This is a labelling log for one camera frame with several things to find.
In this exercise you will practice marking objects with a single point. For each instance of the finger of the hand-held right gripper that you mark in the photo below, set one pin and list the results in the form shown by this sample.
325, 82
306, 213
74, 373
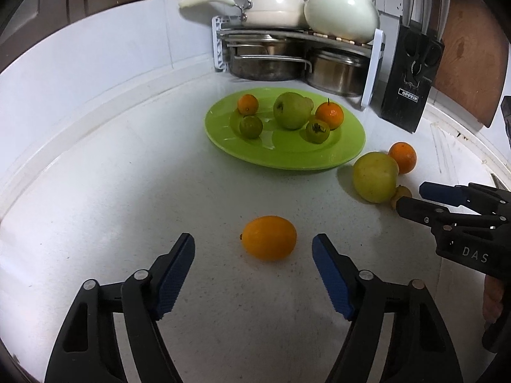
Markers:
415, 207
439, 192

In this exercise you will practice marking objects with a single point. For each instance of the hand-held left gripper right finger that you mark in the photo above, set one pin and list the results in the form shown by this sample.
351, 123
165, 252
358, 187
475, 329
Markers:
333, 279

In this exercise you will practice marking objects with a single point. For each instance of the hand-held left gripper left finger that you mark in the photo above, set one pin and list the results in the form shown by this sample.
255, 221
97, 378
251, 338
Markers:
175, 279

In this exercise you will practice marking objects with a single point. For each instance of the small brown fruit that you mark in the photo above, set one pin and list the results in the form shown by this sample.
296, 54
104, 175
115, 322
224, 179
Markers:
401, 192

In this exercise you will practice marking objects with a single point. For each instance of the yellow-green apple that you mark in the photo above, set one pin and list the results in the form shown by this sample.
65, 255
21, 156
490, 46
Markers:
375, 176

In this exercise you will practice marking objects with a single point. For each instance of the green tomato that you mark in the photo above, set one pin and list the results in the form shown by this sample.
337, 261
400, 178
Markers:
250, 127
317, 131

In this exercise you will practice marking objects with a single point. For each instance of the small orange with stem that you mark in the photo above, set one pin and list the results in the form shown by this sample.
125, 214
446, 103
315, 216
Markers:
330, 114

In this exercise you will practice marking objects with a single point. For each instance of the green plate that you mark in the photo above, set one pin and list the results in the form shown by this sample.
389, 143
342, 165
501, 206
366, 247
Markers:
287, 151

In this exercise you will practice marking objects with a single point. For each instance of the pale green apple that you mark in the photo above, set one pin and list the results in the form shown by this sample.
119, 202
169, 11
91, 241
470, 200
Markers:
291, 110

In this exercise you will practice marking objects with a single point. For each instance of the person's right hand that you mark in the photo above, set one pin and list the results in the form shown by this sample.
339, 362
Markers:
492, 299

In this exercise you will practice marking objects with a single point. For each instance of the black knife block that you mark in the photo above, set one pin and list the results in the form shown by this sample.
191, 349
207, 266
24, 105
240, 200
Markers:
407, 103

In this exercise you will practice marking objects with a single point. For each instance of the brown wooden cutting board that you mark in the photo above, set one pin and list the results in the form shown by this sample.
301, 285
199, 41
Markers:
467, 68

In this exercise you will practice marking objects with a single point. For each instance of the grey pot rack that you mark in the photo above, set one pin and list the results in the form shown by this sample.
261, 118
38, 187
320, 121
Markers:
373, 79

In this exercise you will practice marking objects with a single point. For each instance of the black kitchen scissors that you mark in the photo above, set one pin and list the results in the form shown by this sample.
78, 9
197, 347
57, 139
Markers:
429, 54

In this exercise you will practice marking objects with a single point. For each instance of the steel pot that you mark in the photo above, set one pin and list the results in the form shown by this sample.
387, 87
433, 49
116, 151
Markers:
335, 75

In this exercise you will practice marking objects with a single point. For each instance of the wooden trivet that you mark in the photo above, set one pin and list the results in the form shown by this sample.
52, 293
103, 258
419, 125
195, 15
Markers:
339, 39

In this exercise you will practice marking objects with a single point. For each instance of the white ceramic casserole pot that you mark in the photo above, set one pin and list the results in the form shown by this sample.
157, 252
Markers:
339, 12

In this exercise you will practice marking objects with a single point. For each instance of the white saucepan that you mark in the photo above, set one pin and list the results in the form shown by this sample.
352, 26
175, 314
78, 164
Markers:
275, 12

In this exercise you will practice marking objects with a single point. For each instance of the white wall socket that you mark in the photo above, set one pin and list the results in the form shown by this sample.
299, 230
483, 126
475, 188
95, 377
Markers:
393, 2

